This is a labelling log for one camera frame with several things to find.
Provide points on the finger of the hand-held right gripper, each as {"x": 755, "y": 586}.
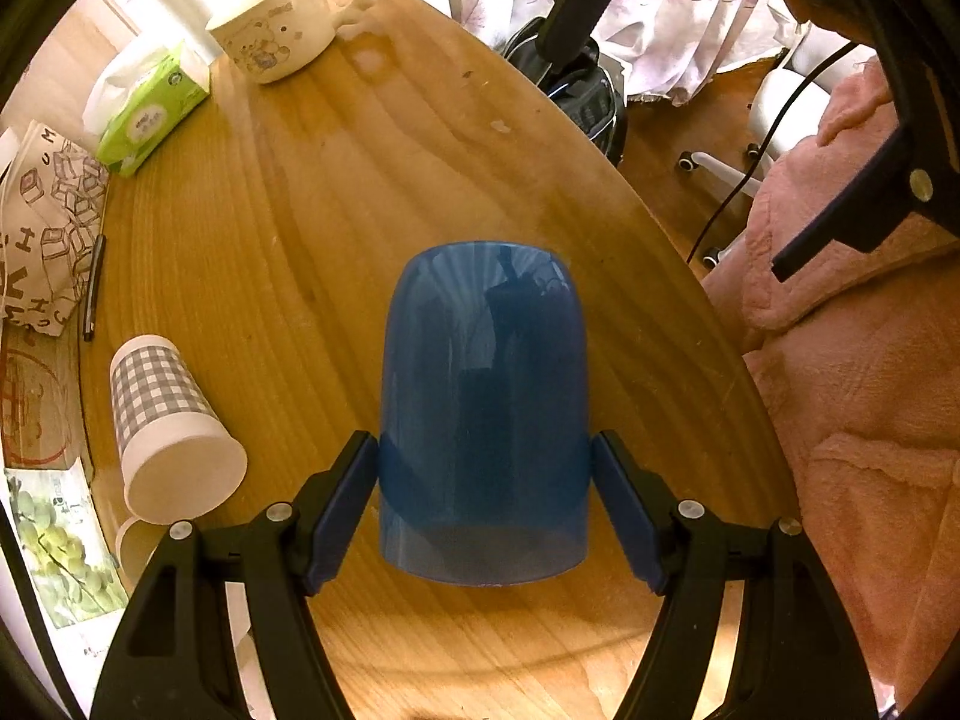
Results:
{"x": 577, "y": 0}
{"x": 851, "y": 206}

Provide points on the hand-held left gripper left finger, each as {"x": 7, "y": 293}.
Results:
{"x": 346, "y": 495}

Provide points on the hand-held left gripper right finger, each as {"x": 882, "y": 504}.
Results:
{"x": 626, "y": 499}

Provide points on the blue plastic cup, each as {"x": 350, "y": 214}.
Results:
{"x": 484, "y": 412}

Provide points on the grey checked paper cup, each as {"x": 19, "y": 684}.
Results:
{"x": 169, "y": 427}

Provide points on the plain white paper cup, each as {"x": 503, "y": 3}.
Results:
{"x": 135, "y": 551}

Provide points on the black backpack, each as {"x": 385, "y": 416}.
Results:
{"x": 585, "y": 97}

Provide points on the floral white curtain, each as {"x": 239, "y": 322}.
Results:
{"x": 675, "y": 15}

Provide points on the white office chair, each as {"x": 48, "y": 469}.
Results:
{"x": 787, "y": 101}

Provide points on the pink fleece robe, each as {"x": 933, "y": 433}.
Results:
{"x": 855, "y": 420}

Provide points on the grape print packet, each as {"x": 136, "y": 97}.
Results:
{"x": 64, "y": 547}

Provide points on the cream bear print mug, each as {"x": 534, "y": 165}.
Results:
{"x": 281, "y": 22}

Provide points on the red stamped cardboard box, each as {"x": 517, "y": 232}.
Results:
{"x": 34, "y": 405}

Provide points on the black pen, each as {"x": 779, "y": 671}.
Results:
{"x": 94, "y": 285}

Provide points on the cube print paper bag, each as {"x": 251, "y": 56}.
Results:
{"x": 49, "y": 229}

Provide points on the green tissue box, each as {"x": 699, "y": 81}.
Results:
{"x": 146, "y": 109}

